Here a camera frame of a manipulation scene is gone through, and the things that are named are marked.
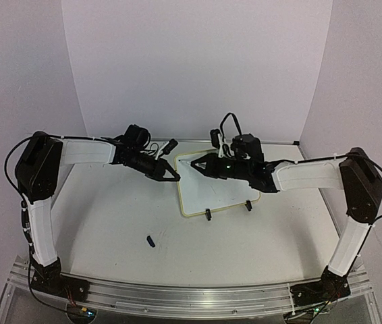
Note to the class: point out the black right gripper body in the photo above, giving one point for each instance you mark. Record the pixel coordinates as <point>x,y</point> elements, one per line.
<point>209,167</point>

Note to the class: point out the white whiteboard yellow rim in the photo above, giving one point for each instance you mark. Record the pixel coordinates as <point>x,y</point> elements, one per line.
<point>198,194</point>

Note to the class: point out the black left board stand foot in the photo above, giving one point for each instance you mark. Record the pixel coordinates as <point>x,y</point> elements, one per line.
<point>208,214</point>

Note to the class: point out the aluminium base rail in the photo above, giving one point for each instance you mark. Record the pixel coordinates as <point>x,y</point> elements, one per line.
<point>194,303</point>

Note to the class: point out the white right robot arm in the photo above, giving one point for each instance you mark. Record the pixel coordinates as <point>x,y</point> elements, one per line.
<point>354,173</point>

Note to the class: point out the blue marker cap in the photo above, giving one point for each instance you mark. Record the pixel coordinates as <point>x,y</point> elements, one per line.
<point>150,241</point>

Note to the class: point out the black right board stand foot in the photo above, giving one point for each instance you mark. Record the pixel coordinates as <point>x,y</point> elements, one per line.
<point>248,205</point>

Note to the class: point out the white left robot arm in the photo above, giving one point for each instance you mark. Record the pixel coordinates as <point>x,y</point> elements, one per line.
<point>37,174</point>

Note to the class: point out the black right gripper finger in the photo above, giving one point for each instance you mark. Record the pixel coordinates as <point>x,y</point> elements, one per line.
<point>208,172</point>
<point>208,158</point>

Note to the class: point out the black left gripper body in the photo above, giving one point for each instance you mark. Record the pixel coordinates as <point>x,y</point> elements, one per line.
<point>150,170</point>

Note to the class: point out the black board stand foot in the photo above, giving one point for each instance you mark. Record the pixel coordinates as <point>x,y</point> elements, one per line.
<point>208,214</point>
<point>248,205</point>

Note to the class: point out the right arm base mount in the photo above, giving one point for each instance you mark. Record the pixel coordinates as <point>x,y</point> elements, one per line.
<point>328,288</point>

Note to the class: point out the white marker pen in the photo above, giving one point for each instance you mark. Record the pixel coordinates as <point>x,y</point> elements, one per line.
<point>198,165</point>

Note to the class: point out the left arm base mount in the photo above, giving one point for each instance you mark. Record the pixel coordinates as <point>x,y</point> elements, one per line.
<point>51,281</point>

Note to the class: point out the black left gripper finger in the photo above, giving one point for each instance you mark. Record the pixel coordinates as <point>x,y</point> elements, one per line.
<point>163,178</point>
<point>166,167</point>

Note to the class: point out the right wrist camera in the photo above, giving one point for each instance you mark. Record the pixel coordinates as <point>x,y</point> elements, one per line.
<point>220,144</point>

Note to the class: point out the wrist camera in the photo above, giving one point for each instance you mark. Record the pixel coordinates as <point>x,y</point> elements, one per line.
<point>220,144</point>
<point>164,149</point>

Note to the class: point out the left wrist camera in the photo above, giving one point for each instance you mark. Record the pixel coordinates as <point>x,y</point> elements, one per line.
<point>164,149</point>

